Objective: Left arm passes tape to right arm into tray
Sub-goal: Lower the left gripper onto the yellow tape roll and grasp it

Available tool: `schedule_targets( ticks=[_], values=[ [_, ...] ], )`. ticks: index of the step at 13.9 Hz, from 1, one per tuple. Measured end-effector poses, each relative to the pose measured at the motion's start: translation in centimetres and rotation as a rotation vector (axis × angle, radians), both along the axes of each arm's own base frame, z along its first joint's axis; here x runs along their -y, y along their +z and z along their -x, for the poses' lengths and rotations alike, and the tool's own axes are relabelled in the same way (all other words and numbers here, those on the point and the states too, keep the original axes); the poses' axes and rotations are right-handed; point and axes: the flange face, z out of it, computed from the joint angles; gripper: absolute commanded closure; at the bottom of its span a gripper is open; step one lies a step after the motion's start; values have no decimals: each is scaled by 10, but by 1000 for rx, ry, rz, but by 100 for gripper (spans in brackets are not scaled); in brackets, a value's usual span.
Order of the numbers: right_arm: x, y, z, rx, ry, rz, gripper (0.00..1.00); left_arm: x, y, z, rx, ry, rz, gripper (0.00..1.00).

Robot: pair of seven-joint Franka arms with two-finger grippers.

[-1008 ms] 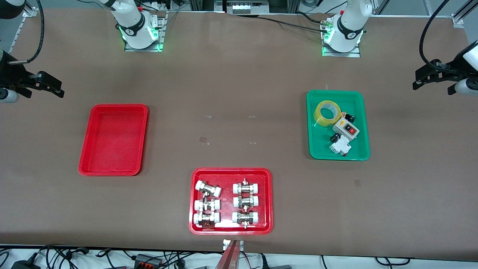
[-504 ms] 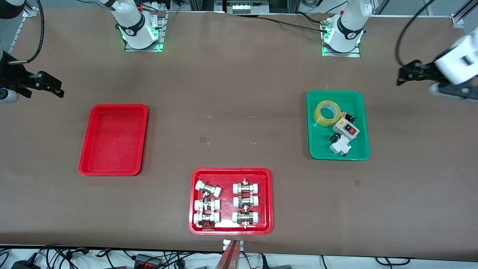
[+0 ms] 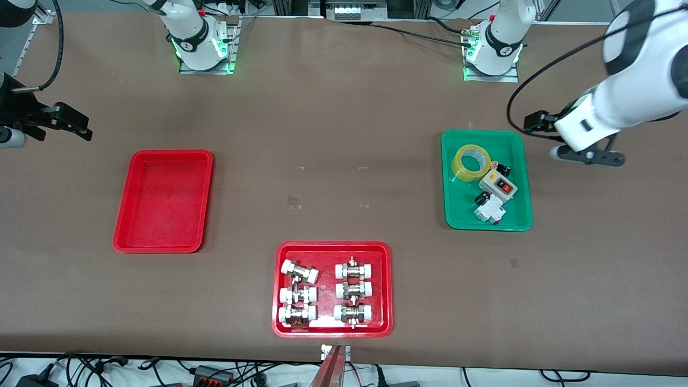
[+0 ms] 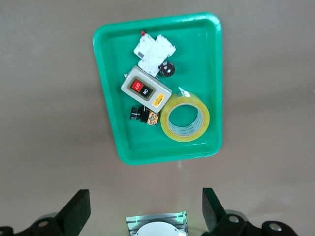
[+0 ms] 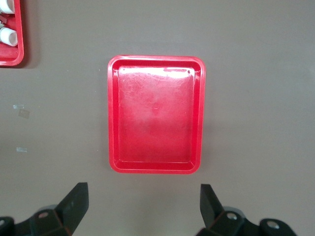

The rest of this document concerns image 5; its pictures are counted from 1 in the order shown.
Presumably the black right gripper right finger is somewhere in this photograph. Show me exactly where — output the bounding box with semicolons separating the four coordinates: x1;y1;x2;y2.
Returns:
196;183;261;236

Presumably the white metal pipe fitting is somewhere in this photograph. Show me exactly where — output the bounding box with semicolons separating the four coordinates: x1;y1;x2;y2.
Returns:
0;0;15;15
0;26;18;47

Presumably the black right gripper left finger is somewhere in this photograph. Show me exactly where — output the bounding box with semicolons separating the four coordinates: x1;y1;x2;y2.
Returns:
14;182;89;236

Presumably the red plastic tray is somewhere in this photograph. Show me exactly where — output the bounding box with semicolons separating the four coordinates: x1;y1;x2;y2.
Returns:
0;0;25;67
107;55;206;175

